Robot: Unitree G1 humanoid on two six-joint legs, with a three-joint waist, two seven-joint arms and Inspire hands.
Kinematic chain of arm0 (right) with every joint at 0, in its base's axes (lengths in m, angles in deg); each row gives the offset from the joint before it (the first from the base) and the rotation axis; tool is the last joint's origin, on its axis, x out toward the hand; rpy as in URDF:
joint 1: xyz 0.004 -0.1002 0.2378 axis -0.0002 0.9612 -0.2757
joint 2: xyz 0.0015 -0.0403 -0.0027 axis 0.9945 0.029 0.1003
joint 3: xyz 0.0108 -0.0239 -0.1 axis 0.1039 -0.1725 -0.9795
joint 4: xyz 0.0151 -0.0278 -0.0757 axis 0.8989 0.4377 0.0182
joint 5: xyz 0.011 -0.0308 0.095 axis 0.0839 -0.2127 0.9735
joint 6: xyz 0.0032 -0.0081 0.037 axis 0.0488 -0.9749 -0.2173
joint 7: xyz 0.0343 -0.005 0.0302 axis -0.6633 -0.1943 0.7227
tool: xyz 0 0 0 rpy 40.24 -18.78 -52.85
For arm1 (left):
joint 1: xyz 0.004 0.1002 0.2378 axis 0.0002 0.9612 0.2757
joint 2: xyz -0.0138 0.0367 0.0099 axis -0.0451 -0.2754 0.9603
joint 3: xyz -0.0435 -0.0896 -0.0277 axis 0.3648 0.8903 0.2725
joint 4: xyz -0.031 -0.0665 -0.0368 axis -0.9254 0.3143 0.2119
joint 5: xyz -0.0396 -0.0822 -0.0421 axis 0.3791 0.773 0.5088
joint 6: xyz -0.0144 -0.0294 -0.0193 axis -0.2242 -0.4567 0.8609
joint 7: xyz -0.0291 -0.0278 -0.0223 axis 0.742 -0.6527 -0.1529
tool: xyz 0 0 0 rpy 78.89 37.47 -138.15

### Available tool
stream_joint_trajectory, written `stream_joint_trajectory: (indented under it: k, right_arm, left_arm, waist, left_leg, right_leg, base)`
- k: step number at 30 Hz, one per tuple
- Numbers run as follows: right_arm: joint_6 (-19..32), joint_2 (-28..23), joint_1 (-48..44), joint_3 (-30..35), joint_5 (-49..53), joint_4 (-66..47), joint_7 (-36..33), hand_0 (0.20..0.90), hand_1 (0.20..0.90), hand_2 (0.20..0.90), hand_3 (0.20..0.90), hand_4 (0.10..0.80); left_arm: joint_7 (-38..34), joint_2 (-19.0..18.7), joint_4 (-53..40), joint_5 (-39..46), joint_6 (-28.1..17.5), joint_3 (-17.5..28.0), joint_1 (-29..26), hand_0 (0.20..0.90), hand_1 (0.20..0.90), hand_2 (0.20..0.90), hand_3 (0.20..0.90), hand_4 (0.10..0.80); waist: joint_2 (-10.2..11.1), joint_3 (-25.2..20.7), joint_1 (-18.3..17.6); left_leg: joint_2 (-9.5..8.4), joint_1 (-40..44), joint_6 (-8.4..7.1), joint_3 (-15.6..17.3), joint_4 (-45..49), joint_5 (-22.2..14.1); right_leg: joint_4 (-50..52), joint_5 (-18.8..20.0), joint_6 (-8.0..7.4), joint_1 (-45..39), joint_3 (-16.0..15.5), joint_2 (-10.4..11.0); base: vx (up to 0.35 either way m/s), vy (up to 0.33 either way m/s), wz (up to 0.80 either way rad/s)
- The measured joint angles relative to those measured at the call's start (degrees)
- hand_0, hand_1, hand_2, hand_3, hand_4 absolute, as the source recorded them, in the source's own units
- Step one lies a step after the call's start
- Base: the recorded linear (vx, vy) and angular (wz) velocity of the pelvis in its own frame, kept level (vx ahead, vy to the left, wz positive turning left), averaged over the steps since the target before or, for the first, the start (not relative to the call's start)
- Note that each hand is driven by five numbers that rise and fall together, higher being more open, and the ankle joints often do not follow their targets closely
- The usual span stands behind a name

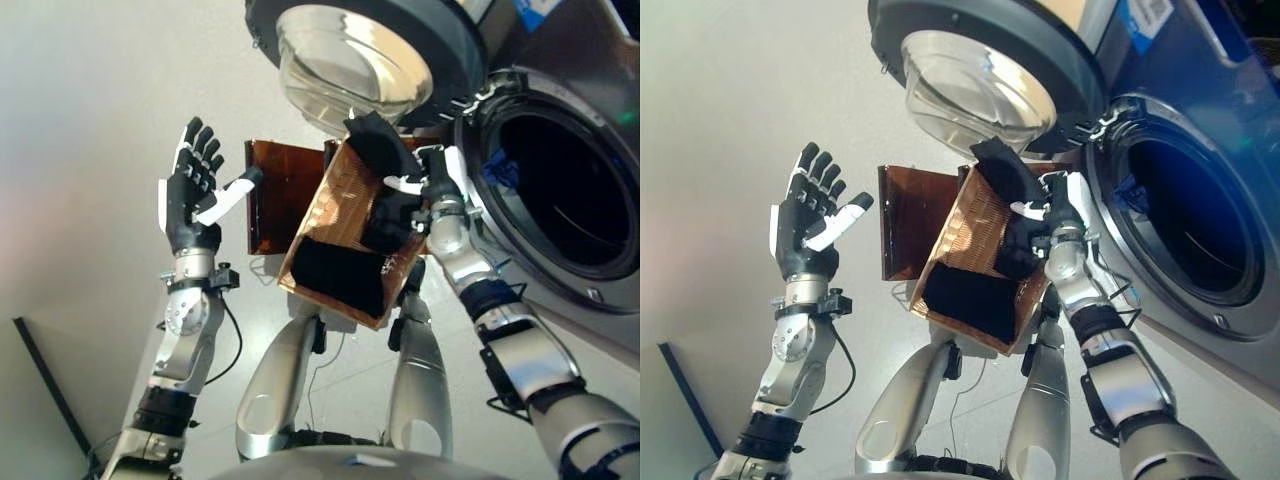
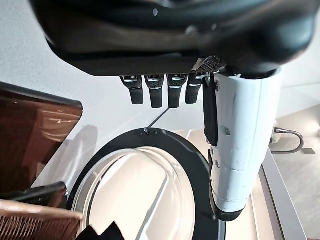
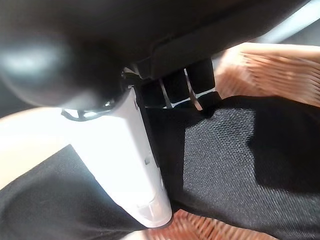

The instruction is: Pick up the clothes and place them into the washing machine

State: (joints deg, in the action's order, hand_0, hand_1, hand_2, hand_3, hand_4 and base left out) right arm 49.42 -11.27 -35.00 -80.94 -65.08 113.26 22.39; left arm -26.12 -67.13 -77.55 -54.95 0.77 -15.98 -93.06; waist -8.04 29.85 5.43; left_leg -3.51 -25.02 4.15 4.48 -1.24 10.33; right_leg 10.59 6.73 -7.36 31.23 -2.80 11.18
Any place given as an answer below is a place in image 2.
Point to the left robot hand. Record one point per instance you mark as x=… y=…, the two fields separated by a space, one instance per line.
x=162 y=32

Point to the dark clear plastic box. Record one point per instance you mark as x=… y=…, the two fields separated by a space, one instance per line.
x=47 y=193

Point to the black garment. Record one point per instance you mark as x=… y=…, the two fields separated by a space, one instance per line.
x=107 y=233

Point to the woven wicker laundry basket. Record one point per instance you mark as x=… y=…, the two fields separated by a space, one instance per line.
x=37 y=222

